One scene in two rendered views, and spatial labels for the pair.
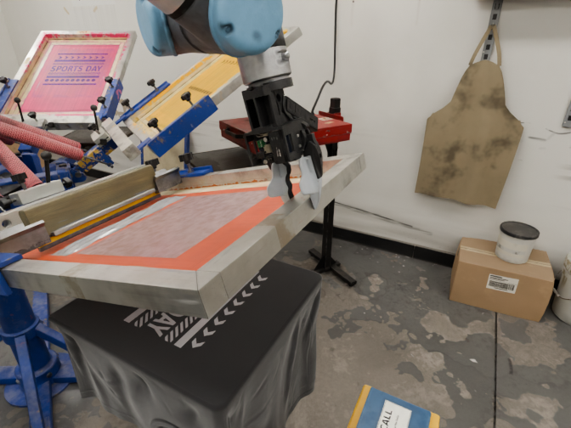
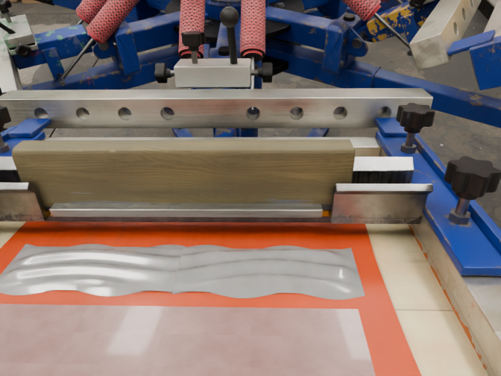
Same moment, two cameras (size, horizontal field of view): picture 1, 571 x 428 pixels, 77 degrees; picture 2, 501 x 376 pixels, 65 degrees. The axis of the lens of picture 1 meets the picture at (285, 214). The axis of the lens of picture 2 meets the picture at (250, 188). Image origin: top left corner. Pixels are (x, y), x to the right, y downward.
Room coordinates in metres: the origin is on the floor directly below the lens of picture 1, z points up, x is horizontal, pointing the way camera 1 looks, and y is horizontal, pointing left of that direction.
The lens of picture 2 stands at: (0.77, 0.16, 1.44)
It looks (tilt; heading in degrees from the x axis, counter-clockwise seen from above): 46 degrees down; 65
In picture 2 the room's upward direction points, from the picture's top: 2 degrees counter-clockwise
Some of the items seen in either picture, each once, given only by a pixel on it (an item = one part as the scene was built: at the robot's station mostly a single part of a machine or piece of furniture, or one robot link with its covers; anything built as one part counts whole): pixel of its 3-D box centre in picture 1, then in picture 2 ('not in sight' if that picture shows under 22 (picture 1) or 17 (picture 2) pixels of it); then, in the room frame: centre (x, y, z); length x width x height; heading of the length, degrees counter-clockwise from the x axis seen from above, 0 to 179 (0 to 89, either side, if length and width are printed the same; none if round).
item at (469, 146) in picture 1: (473, 121); not in sight; (2.19, -1.14, 1.06); 0.53 x 0.07 x 1.05; 62
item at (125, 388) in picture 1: (148, 395); not in sight; (0.55, 0.31, 0.79); 0.46 x 0.09 x 0.33; 62
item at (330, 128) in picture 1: (286, 129); not in sight; (1.98, -0.01, 1.06); 0.61 x 0.46 x 0.12; 122
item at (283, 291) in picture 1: (196, 294); not in sight; (0.70, 0.22, 0.95); 0.48 x 0.44 x 0.01; 62
